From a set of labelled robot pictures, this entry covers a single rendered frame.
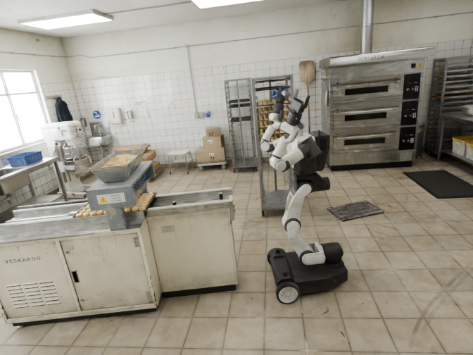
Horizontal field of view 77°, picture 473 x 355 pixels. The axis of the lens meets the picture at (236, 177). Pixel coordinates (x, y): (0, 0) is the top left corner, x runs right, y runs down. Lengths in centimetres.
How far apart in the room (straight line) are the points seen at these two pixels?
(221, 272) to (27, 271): 155
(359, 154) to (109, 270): 463
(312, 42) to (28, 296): 591
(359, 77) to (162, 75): 390
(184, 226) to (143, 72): 497
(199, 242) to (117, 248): 65
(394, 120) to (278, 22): 286
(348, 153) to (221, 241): 378
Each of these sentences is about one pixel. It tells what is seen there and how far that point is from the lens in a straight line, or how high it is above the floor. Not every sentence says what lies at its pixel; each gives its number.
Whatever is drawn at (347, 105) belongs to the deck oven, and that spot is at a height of 120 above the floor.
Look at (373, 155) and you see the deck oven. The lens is 600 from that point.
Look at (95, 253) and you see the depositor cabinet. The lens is 266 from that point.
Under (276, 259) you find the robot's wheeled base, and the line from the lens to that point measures 295.
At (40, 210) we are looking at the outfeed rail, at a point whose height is 88.
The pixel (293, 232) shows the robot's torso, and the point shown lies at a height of 57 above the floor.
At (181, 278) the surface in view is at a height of 21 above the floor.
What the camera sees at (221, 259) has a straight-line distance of 271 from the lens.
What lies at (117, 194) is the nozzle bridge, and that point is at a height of 113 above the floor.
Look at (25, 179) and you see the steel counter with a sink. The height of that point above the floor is 70.
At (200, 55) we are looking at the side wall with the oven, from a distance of 670.
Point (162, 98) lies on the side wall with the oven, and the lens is 695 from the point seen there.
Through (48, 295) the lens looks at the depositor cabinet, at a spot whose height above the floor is 32.
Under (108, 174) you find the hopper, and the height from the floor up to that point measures 126.
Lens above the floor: 185
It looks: 18 degrees down
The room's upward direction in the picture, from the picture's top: 6 degrees counter-clockwise
